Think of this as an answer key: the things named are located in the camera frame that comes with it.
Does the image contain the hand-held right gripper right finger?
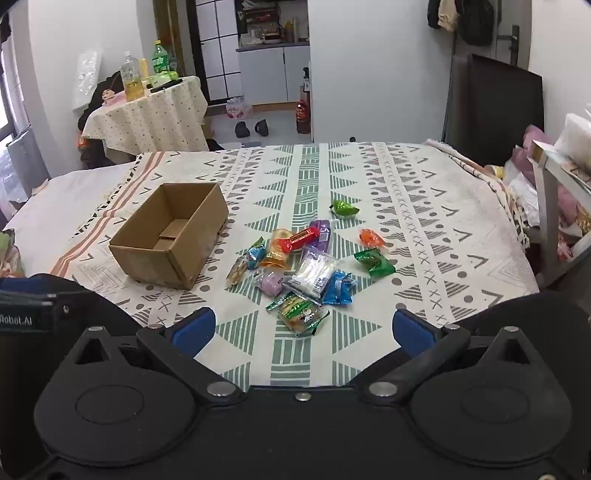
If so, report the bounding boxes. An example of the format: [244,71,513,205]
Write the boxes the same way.
[355,308,539,407]

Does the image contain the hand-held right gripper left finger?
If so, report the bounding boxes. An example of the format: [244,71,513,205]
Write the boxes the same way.
[69,307,244,407]

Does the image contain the clear nut packet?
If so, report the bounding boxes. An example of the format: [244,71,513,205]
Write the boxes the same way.
[225,256,250,287]

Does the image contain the dark green snack packet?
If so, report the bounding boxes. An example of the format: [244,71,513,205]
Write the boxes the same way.
[353,248,397,279]

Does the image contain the brown cardboard box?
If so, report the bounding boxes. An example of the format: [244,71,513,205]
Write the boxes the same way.
[108,182,230,291]

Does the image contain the blue snack packet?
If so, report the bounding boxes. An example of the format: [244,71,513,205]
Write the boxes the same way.
[322,270,354,305]

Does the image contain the purple pastry packet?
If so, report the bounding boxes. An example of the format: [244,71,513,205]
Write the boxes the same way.
[254,268,286,297]

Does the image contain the blue green candy packet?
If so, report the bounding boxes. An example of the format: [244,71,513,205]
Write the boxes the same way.
[245,237,265,270]

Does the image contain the orange snack packet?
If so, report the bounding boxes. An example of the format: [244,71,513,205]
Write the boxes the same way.
[359,228,387,250]

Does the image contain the green cracker packet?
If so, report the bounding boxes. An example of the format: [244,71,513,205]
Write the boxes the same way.
[265,292,331,337]

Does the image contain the orange bread packet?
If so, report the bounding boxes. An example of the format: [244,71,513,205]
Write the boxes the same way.
[259,228,294,271]

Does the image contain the white clear wafer packet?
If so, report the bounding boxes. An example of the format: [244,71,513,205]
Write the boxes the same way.
[283,244,338,303]

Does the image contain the purple snack packet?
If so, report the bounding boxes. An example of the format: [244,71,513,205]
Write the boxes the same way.
[308,219,334,247]

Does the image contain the red snack bar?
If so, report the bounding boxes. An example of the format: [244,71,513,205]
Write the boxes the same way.
[279,226,319,252]

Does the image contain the floral quilt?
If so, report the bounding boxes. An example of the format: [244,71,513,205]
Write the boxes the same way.
[0,228,24,278]

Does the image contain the white bed sheet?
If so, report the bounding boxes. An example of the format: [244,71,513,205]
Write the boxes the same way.
[2,159,139,278]

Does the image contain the patterned blanket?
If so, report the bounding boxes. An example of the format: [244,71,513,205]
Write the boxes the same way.
[46,138,541,388]

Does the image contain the grey radiator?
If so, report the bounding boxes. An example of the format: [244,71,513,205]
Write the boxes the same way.
[4,124,51,204]

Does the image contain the white metal rack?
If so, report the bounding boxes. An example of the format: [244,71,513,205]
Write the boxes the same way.
[529,138,591,287]

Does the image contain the black clothes on chair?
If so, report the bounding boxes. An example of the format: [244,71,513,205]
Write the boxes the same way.
[76,69,125,134]

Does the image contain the table with dotted tablecloth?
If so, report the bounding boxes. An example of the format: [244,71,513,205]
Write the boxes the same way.
[81,76,208,155]

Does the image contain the pink pillow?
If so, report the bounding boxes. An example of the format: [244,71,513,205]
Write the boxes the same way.
[510,124,555,174]

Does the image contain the bubble wrap bag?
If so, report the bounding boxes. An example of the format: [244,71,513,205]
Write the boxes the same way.
[71,50,102,112]

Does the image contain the black flat panel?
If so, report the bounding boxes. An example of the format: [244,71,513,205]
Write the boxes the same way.
[443,53,544,167]

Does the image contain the yellow liquid bottle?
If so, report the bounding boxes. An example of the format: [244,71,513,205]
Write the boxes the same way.
[120,51,146,102]

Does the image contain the clear plastic bag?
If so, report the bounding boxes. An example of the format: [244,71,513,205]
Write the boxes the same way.
[554,113,591,158]

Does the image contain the green tissue pack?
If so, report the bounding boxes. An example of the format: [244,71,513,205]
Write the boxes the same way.
[145,70,180,88]

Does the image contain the white kitchen cabinet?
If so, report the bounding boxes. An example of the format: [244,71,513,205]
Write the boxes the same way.
[235,44,311,104]

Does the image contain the green soda bottle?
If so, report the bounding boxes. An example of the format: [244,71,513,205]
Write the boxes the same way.
[152,40,172,75]

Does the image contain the black hanging bag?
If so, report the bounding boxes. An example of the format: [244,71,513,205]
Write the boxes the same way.
[457,0,495,47]

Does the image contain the cluttered kitchen shelf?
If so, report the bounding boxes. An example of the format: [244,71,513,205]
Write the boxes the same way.
[238,0,309,47]

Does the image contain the door handle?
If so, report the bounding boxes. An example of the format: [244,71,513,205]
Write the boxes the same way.
[499,25,520,65]

